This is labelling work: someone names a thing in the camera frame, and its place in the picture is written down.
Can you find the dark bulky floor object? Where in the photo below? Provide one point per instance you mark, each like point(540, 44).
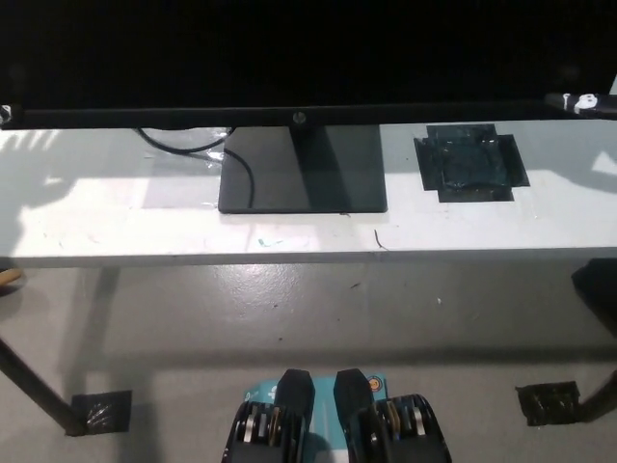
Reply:
point(598, 289)

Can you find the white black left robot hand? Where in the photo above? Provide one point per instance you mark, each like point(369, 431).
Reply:
point(8, 115)

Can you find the black tape patch on table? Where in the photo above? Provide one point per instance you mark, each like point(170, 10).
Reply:
point(470, 161)

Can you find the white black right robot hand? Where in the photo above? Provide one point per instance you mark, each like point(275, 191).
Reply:
point(585, 103)

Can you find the brown wooden object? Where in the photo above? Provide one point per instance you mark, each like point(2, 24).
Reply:
point(8, 280)

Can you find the black table leg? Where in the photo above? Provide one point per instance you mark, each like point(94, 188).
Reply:
point(600, 395)
point(43, 390)

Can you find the black teal robot torso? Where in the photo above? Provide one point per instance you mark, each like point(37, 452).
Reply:
point(299, 434)

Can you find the glossy black monitor stand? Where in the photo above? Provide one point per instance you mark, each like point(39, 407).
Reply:
point(303, 188)

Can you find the black HP monitor screen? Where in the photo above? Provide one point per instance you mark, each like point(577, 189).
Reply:
point(308, 53)

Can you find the black floor tape patch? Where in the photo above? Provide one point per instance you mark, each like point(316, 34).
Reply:
point(101, 410)
point(549, 402)

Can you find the clear plastic tape piece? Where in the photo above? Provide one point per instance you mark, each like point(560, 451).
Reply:
point(212, 156)

